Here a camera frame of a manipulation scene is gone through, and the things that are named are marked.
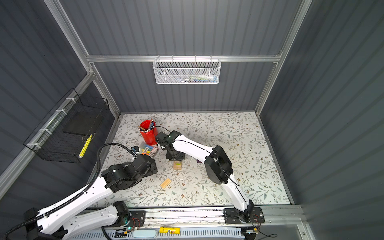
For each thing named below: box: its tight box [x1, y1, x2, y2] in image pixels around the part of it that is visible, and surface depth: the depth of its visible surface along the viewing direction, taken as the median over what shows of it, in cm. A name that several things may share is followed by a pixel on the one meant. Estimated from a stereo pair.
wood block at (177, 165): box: [173, 160, 182, 170], surface depth 91 cm
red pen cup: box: [140, 119, 158, 146], surface depth 98 cm
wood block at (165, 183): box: [160, 178, 172, 189], surface depth 86 cm
